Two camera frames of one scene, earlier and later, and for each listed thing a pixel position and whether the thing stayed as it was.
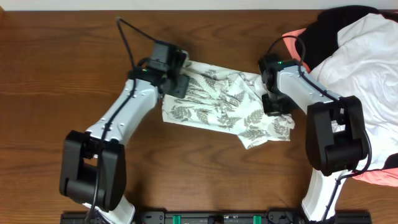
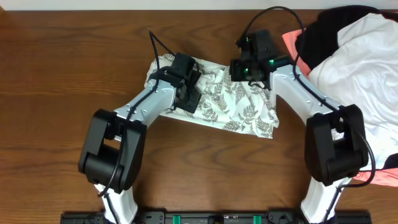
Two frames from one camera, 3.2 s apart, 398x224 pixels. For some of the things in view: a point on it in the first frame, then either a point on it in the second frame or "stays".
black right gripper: [271, 112] → [235, 71]
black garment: [321, 37] stays
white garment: [364, 64] stays
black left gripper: [182, 88] → [192, 105]
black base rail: [219, 217] stays
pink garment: [386, 177] stays
